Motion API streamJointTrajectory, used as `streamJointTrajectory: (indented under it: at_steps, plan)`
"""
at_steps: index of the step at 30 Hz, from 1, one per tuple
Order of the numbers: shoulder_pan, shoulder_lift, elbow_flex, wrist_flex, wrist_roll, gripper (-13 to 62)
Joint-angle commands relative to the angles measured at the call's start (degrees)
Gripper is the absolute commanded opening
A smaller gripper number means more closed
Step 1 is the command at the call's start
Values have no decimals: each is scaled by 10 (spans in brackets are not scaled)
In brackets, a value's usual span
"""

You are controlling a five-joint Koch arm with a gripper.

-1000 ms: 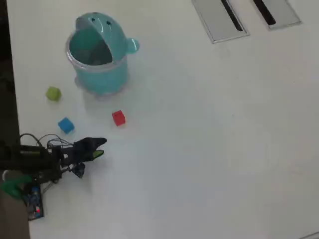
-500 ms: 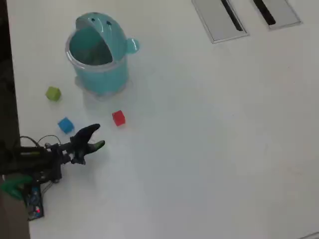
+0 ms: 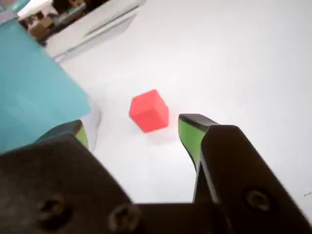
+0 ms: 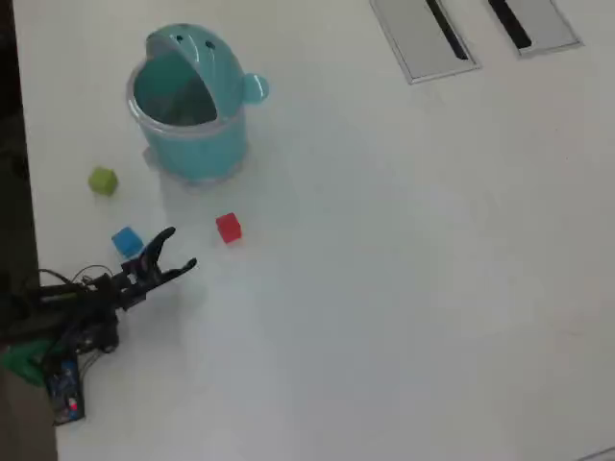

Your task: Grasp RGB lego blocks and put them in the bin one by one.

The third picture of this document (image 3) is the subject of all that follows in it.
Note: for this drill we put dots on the teal whale-shaped bin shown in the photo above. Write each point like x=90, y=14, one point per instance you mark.
x=34, y=92

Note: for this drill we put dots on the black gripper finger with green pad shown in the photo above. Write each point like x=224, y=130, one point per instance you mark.
x=56, y=185
x=243, y=175

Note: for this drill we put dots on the brown cardboard box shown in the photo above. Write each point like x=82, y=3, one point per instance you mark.
x=40, y=28

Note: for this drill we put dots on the red lego block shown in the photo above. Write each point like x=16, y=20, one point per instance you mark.
x=148, y=112

